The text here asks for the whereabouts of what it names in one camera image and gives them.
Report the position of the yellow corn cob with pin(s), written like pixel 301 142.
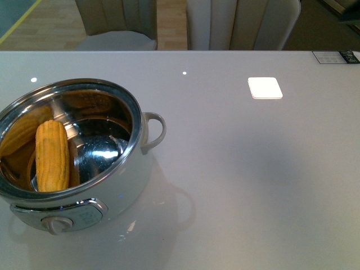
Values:
pixel 52 157

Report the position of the white electric cooking pot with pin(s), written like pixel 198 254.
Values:
pixel 109 139

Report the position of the beige chair right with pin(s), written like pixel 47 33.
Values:
pixel 240 24

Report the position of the beige chair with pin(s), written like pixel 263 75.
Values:
pixel 119 25
pixel 240 24

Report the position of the beige chair left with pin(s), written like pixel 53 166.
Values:
pixel 119 25

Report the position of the label sticker on table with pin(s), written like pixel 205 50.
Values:
pixel 337 57

